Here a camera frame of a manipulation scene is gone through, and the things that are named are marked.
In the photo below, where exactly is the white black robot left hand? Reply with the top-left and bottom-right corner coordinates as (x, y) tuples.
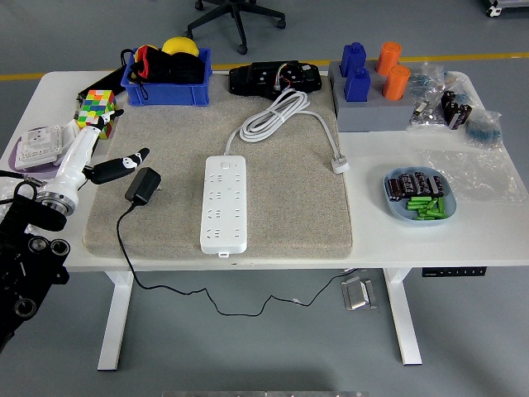
(41, 108), (151, 204)

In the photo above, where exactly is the black plug adapter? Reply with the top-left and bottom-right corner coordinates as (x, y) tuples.
(124, 166), (163, 206)

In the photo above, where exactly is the white power strip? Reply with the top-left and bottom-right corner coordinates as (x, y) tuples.
(199, 154), (249, 258)

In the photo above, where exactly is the thin black adapter cord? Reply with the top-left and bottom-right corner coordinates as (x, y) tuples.
(117, 200), (360, 318)

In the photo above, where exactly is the white plastic cover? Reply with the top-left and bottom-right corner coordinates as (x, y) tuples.
(60, 119), (83, 155)

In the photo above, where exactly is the purple tray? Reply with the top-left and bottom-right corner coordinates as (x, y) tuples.
(7, 136), (64, 179)

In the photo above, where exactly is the colourful puzzle cube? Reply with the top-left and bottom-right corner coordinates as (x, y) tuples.
(77, 88), (117, 140)

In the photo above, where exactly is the clear bag of silver screws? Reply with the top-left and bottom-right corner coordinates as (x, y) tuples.
(0, 177), (26, 203)

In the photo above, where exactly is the long black box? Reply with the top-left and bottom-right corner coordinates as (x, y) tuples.
(75, 68), (125, 121)

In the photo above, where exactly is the blue plastic bin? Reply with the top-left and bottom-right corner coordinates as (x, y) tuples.
(120, 47), (213, 108)

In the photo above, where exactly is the yellow ball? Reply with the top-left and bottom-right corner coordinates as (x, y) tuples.
(160, 36), (200, 57)

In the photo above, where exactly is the white table leg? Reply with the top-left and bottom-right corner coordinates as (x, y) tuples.
(97, 270), (136, 371)
(382, 267), (423, 367)

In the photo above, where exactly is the black office chair base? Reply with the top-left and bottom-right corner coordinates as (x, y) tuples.
(183, 0), (287, 55)

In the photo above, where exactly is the grey-brown mat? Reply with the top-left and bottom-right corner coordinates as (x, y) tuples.
(82, 76), (355, 261)

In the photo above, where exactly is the blue bottle-shaped block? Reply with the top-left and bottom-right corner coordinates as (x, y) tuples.
(340, 41), (368, 79)
(344, 67), (372, 103)

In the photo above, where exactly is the grey block holder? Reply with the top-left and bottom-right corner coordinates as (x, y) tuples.
(328, 60), (417, 133)

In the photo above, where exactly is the silver foot pedal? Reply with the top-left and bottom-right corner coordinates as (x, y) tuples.
(341, 277), (378, 311)

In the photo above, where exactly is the light blue plate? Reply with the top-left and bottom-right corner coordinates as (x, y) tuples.
(383, 165), (458, 227)

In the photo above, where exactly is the orange cylinder block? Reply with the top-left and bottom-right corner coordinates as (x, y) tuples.
(382, 65), (412, 101)
(375, 41), (403, 75)

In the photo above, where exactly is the clear bag of silver parts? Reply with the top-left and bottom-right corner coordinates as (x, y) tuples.
(407, 97), (450, 133)

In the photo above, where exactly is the clear bag of resistors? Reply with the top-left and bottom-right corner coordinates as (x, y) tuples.
(408, 61), (448, 98)

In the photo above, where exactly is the black desk control panel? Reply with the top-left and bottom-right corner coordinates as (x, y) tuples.
(421, 267), (488, 278)

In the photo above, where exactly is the empty clear plastic bag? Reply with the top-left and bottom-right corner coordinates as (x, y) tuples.
(417, 146), (528, 203)

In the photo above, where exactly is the clear bag of blue parts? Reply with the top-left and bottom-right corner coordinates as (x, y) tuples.
(462, 109), (504, 151)

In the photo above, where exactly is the white wall socket panel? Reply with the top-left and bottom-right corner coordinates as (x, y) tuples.
(18, 126), (65, 160)

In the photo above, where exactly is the black red drawstring pouch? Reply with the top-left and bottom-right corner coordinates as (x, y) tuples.
(120, 44), (206, 100)

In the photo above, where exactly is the black device with coloured wires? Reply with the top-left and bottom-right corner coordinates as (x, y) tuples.
(228, 60), (323, 100)

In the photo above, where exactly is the white power strip cable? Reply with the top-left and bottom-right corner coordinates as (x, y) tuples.
(225, 89), (351, 175)

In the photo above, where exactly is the white wheeled frame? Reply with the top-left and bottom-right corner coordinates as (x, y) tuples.
(483, 0), (529, 17)

